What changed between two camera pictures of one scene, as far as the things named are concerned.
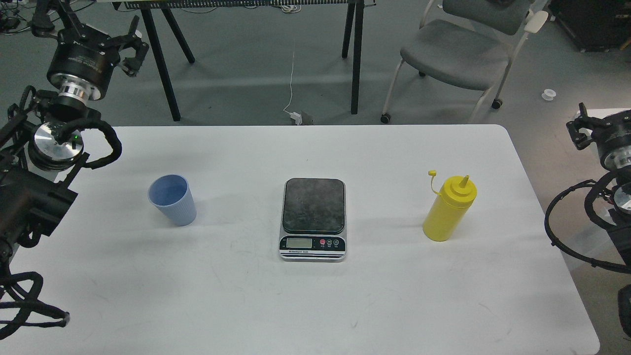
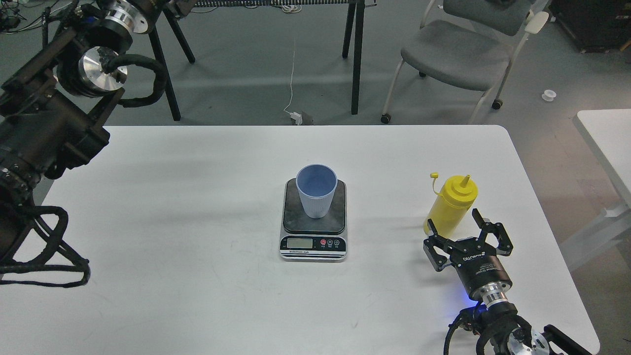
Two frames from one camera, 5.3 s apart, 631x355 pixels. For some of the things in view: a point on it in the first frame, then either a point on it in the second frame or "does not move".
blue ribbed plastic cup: x=171 y=195 -> x=317 y=183
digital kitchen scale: x=313 y=228 does not move
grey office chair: x=472 y=44 does not move
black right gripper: x=613 y=139 -> x=482 y=271
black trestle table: x=152 y=9 does not move
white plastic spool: x=548 y=94 does not move
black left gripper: x=82 y=62 -> x=138 y=15
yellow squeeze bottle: x=456 y=195 does not move
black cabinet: x=598 y=26 does not move
